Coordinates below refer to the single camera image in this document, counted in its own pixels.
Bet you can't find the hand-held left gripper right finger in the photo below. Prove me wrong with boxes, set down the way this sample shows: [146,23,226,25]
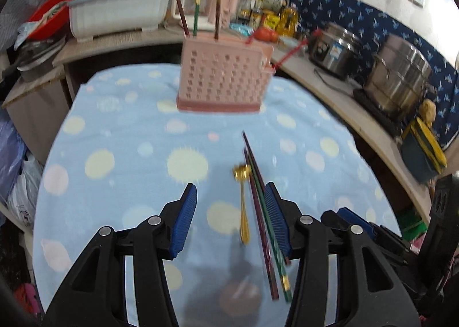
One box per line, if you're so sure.
[264,181,422,327]

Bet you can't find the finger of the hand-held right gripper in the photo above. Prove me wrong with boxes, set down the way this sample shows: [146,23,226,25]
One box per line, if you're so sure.
[419,173,459,277]
[320,207,377,241]

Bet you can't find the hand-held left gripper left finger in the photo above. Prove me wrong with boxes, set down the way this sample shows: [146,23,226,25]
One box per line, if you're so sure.
[43,183,199,327]

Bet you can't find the gold flower spoon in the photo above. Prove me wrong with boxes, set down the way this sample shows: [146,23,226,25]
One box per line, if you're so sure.
[233,165,252,245]

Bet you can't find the dark purple chopstick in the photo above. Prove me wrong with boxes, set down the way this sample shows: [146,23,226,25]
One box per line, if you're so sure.
[242,131,290,266]
[244,148,279,301]

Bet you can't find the green chopstick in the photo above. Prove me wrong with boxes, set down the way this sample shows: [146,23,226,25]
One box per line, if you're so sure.
[192,0,202,36]
[255,173,293,302]

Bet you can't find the pink perforated utensil holder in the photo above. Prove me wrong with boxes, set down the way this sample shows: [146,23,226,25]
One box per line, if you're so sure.
[176,33,277,114]

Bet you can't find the dark maroon chopstick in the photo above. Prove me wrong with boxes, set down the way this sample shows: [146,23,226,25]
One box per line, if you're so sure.
[174,0,190,37]
[214,0,222,41]

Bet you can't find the green plastic bag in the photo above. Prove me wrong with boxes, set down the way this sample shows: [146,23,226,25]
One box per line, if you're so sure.
[396,209,429,238]

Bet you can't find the yellow striped bag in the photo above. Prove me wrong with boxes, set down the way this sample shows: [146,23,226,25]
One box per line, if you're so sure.
[403,119,448,170]

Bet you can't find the black induction cooktop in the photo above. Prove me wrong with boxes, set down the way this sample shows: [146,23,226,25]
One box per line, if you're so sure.
[353,87,404,136]

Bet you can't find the blue polka dot tablecloth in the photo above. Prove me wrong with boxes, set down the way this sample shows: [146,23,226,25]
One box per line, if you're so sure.
[32,61,402,327]

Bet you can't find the wooden counter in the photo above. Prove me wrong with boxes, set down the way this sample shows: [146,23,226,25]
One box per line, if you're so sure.
[2,27,434,231]

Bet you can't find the tan loofah sponge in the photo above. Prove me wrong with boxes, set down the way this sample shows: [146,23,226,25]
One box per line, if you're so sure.
[419,99,437,123]

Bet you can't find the stacked steel steamer pot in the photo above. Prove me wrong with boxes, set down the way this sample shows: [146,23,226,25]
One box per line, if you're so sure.
[364,33,436,121]

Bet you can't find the white plastic bag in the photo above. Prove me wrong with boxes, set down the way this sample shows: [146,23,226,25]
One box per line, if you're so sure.
[7,158,44,227]

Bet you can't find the steel rice cooker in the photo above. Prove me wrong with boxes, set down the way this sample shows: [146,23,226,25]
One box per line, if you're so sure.
[308,22,363,80]

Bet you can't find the blue plastic bag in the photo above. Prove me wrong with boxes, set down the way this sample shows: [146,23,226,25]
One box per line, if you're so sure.
[0,112,27,206]

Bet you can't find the navy printed cloth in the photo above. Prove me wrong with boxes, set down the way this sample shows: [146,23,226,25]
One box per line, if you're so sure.
[289,0,459,148]

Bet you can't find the dark metal pan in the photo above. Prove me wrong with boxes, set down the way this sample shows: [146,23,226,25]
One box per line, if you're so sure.
[7,38,67,78]

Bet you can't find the white dish drainer with lid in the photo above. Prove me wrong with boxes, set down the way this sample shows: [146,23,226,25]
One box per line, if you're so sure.
[68,0,173,42]

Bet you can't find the red plastic basin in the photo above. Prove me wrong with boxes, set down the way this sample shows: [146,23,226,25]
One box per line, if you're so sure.
[28,0,72,40]

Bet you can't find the black power cable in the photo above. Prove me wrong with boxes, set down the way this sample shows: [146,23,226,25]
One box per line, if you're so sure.
[314,68,359,92]

